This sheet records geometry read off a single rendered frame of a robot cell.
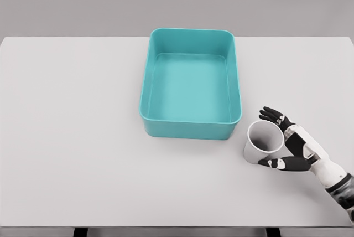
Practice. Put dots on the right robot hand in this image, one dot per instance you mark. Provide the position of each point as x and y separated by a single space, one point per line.
300 144

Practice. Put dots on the white paper cup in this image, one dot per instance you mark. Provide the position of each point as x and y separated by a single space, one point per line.
255 149

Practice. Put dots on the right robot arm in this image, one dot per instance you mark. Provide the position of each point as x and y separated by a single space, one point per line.
337 177

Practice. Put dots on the teal plastic basket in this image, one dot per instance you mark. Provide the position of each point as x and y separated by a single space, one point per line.
190 90

